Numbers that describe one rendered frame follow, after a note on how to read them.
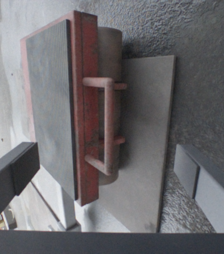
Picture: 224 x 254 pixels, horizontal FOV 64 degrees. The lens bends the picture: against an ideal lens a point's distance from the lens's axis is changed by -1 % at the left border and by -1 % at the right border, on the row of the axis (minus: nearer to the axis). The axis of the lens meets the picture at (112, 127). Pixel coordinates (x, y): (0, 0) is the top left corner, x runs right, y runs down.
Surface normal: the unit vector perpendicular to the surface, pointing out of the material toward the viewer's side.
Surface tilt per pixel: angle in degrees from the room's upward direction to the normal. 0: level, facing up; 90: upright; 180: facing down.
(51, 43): 0
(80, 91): 90
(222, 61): 0
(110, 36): 81
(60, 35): 0
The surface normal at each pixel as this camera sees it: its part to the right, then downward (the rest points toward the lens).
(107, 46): 0.43, 0.26
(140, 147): -0.77, 0.16
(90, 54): 0.64, 0.22
